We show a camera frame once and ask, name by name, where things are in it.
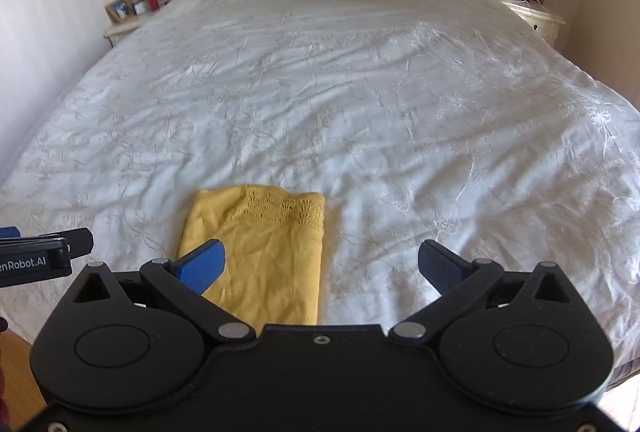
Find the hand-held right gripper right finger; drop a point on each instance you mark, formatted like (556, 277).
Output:
(440, 267)

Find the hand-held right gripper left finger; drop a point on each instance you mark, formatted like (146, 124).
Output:
(202, 267)

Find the bed with white bedspread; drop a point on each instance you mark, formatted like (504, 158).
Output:
(320, 86)

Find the cream nightstand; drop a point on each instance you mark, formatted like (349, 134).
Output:
(542, 17)
(125, 30)

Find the wooden picture frame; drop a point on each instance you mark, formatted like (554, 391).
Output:
(120, 10)

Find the small white box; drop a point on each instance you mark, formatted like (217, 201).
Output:
(139, 7)

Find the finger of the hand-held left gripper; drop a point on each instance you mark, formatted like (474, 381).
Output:
(81, 242)
(9, 232)

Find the yellow knitted top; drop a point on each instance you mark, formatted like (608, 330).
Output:
(270, 262)

